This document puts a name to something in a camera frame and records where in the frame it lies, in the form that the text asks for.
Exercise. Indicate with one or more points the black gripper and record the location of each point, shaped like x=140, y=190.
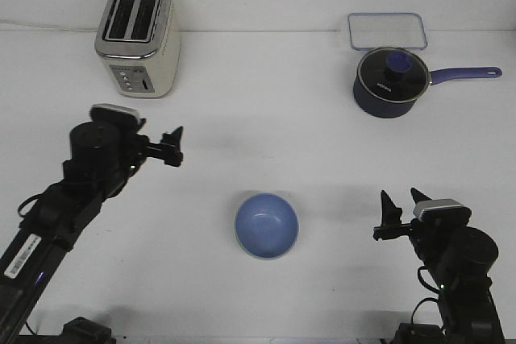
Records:
x=105, y=148
x=429, y=239

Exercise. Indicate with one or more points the blue bowl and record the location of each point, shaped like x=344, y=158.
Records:
x=266, y=226

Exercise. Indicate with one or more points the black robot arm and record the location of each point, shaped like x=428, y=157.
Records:
x=458, y=258
x=47, y=233

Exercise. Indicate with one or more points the cream and steel toaster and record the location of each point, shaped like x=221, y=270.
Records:
x=139, y=43

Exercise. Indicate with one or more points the glass pot lid purple knob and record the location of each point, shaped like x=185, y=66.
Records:
x=393, y=74

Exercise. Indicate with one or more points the clear container lid blue rim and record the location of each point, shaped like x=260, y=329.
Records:
x=372, y=30

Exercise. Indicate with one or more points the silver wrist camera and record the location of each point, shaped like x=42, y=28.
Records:
x=119, y=115
x=424, y=210

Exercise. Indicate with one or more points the purple saucepan with handle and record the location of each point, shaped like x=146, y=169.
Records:
x=382, y=109

